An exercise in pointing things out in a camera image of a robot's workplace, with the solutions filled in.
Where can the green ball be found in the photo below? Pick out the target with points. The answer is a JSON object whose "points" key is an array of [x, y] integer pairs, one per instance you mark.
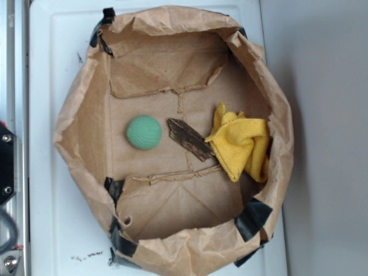
{"points": [[144, 132]]}

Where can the dark wood piece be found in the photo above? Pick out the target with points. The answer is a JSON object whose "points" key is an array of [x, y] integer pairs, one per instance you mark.
{"points": [[189, 139]]}

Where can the yellow microfibre cloth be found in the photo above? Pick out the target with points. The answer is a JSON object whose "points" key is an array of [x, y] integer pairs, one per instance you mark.
{"points": [[240, 144]]}

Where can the brown paper bag bin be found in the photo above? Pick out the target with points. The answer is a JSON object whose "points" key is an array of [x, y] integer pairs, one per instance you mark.
{"points": [[164, 210]]}

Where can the white tray table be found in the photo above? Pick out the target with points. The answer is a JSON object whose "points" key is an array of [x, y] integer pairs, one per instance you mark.
{"points": [[65, 237]]}

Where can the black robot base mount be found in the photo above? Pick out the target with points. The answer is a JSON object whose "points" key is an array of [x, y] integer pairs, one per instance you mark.
{"points": [[7, 164]]}

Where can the silver aluminium rail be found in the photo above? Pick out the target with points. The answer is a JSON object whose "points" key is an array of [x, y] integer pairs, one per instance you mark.
{"points": [[14, 118]]}

